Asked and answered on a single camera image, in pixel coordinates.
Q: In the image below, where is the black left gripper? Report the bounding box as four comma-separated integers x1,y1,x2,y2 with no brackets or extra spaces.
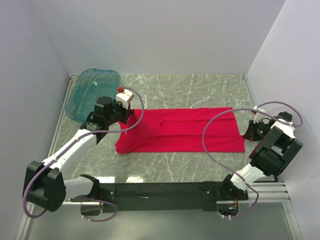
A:
106,98,133,126

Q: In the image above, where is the red t shirt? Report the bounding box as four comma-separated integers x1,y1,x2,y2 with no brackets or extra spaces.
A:
115,107,245,154

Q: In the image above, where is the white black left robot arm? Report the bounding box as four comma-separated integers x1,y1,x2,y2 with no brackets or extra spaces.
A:
22,90,134,212

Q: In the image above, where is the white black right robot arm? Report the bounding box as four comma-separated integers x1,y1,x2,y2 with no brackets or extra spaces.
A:
219,111,303,200

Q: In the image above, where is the teal translucent plastic bin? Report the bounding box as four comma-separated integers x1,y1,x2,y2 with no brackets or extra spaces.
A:
65,68,121,123

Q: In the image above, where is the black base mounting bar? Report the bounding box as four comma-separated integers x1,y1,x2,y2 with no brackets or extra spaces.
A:
94,181,249,212

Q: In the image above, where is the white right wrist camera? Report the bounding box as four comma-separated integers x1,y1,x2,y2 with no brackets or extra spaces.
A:
253,106,266,123

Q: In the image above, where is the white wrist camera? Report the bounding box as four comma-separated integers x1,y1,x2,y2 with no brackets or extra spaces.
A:
115,86,135,103
253,106,266,123

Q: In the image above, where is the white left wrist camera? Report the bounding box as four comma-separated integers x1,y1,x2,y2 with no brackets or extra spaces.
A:
115,86,135,103

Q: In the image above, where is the aluminium left side rail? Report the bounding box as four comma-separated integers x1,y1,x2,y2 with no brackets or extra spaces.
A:
46,74,79,158

